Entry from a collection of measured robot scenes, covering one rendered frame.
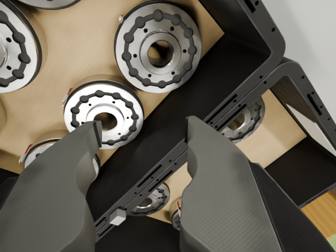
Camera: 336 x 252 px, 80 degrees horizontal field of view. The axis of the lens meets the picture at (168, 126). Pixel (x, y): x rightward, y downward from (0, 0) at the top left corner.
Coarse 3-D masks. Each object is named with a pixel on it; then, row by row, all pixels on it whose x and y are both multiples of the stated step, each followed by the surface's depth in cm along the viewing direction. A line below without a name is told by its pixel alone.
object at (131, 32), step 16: (128, 16) 21; (144, 16) 21; (160, 16) 22; (176, 16) 22; (128, 32) 22; (144, 32) 22; (176, 32) 22; (192, 32) 23; (128, 48) 22; (192, 48) 24; (128, 64) 24; (192, 64) 25; (128, 80) 24; (144, 80) 25; (160, 80) 26; (176, 80) 26
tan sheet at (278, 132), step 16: (272, 96) 34; (272, 112) 36; (272, 128) 39; (288, 128) 40; (240, 144) 39; (256, 144) 40; (272, 144) 41; (288, 144) 42; (256, 160) 43; (272, 160) 44; (176, 176) 41; (176, 192) 44
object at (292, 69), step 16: (288, 64) 20; (272, 80) 20; (304, 80) 21; (256, 96) 21; (304, 96) 22; (240, 112) 22; (320, 112) 25; (176, 160) 24; (160, 176) 25; (144, 192) 26; (320, 192) 36; (128, 208) 27; (112, 224) 29; (96, 240) 30
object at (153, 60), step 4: (168, 44) 25; (168, 48) 25; (168, 52) 25; (148, 56) 25; (164, 56) 26; (168, 56) 25; (152, 60) 25; (156, 60) 26; (160, 60) 26; (164, 60) 25; (168, 60) 24; (156, 64) 24; (160, 64) 24
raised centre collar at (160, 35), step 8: (152, 32) 22; (160, 32) 22; (168, 32) 22; (144, 40) 22; (152, 40) 22; (160, 40) 22; (168, 40) 22; (176, 40) 22; (144, 48) 22; (176, 48) 23; (144, 56) 23; (176, 56) 23; (144, 64) 23; (152, 64) 23; (168, 64) 24; (176, 64) 24; (152, 72) 24; (160, 72) 24
